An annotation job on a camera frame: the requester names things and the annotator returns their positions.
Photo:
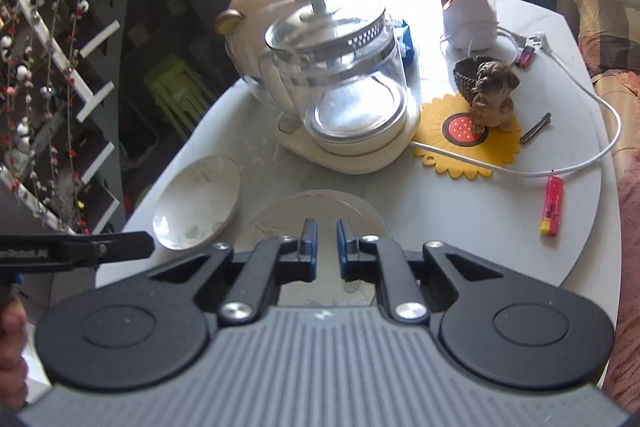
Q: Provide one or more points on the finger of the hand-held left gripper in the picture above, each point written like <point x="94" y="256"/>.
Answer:
<point x="115" y="247"/>

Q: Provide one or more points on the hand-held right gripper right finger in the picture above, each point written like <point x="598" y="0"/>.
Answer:
<point x="344" y="252"/>

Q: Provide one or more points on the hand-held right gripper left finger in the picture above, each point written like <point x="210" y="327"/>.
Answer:
<point x="309" y="252"/>

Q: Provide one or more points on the large leaf-print plate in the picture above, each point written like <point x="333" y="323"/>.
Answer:
<point x="280" y="222"/>

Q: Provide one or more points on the small leaf-print plate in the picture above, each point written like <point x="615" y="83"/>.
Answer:
<point x="197" y="202"/>

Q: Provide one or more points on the person's left hand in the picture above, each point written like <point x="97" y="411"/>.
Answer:
<point x="12" y="357"/>

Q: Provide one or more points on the cream kettle base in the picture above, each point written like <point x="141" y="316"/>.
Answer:
<point x="350" y="159"/>

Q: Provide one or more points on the glass turntable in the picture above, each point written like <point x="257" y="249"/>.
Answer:
<point x="475" y="217"/>

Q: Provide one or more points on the white slatted rack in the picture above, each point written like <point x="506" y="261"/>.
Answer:
<point x="95" y="97"/>

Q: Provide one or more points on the yellow sunflower mat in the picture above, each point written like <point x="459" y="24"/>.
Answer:
<point x="465" y="157"/>

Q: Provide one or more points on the green plastic stools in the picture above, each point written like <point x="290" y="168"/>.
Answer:
<point x="175" y="92"/>

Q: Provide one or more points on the glass kettle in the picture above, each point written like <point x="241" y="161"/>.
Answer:
<point x="340" y="57"/>

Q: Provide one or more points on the red and yellow lighter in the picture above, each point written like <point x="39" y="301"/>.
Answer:
<point x="552" y="204"/>

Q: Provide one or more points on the brown dog figurine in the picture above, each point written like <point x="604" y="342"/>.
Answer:
<point x="492" y="94"/>

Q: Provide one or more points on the blue cloth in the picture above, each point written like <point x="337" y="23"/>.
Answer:
<point x="406" y="42"/>

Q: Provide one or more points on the dark hair clip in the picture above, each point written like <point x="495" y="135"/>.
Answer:
<point x="535" y="128"/>

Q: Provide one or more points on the cream cooker with bear ears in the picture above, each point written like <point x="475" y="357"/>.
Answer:
<point x="255" y="7"/>

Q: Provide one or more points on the small pink lighter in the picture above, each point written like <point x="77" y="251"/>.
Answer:
<point x="525" y="57"/>

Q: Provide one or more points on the white facial steamer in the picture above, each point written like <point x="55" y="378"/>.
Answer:
<point x="467" y="7"/>

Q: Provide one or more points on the white power plug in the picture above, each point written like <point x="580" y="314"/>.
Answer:
<point x="532" y="41"/>

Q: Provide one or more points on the pink blanket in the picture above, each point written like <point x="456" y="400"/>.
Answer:
<point x="630" y="232"/>

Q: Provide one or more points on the checked pillow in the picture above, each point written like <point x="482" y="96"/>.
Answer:
<point x="607" y="32"/>

